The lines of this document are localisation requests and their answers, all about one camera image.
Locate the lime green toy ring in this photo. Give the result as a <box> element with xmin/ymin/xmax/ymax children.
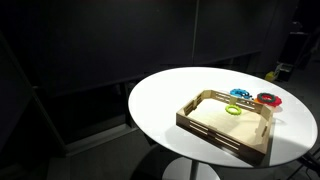
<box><xmin>224</xmin><ymin>104</ymin><xmax>243</xmax><ymax>116</ymax></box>

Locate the blue toy ring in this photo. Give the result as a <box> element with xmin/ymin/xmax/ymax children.
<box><xmin>229</xmin><ymin>88</ymin><xmax>253</xmax><ymax>100</ymax></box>

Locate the white table pedestal base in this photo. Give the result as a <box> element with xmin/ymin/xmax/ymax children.
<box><xmin>162</xmin><ymin>157</ymin><xmax>220</xmax><ymax>180</ymax></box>

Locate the dark green toy ring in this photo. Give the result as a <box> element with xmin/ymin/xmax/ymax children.
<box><xmin>256</xmin><ymin>92</ymin><xmax>277</xmax><ymax>104</ymax></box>

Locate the red toy ring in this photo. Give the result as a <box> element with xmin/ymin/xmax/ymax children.
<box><xmin>255</xmin><ymin>94</ymin><xmax>283</xmax><ymax>108</ymax></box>

